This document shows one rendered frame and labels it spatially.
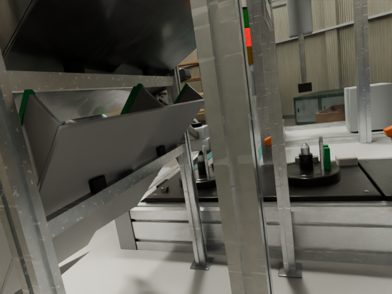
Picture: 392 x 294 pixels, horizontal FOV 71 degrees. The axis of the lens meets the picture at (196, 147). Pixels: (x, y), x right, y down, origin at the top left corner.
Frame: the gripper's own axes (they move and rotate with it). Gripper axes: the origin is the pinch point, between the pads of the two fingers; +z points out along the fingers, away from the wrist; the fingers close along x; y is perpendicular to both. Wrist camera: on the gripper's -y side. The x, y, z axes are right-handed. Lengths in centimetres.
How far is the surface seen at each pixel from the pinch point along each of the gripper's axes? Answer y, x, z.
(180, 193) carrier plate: 11.7, 9.6, 7.5
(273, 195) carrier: -4.6, 11.5, 22.0
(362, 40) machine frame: -55, -78, 20
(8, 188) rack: -6, 53, -1
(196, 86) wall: 236, -1058, -276
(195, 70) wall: 189, -1054, -316
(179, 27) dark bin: -19.9, 32.3, -5.8
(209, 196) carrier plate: 5.8, 11.7, 12.8
